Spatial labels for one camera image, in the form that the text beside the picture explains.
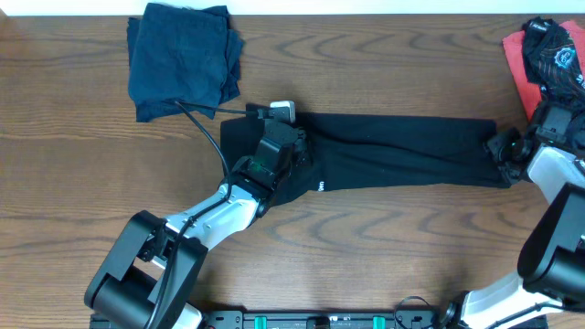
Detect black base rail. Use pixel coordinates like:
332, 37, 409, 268
198, 311, 438, 329

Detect red garment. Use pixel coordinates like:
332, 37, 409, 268
503, 20, 584, 122

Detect black patterned jersey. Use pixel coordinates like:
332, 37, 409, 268
522, 16, 584, 111

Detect folded dark blue garment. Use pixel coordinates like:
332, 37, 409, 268
126, 3, 244, 122

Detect plain black t-shirt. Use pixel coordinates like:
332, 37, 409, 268
219, 102, 512, 207

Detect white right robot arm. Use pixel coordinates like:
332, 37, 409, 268
442, 129, 584, 328

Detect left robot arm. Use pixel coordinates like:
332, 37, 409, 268
84, 121, 306, 328

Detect black right base cable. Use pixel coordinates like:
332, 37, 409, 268
391, 295, 440, 329

